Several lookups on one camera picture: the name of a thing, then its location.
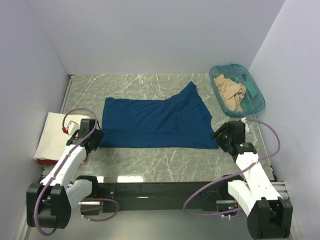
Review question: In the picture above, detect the blue t-shirt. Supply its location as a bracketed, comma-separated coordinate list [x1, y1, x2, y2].
[99, 81, 219, 149]

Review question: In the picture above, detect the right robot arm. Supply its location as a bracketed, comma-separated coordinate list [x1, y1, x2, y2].
[212, 120, 293, 240]

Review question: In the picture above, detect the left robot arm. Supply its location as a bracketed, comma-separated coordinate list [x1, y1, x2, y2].
[26, 118, 104, 229]

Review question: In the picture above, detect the white folded t-shirt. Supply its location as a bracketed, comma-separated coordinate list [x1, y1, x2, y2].
[33, 112, 90, 161]

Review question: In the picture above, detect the beige garment in bin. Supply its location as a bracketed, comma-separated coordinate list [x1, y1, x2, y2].
[213, 74, 247, 112]

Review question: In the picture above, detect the teal plastic bin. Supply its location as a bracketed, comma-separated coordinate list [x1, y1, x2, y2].
[209, 63, 266, 117]

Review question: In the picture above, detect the red folded t-shirt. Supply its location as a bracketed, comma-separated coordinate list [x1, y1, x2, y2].
[37, 159, 58, 166]

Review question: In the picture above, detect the black base beam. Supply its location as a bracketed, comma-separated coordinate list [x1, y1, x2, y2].
[79, 181, 241, 216]

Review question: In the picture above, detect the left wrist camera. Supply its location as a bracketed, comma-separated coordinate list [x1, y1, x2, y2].
[62, 120, 80, 136]

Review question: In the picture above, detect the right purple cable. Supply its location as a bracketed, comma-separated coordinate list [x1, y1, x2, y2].
[183, 118, 281, 218]

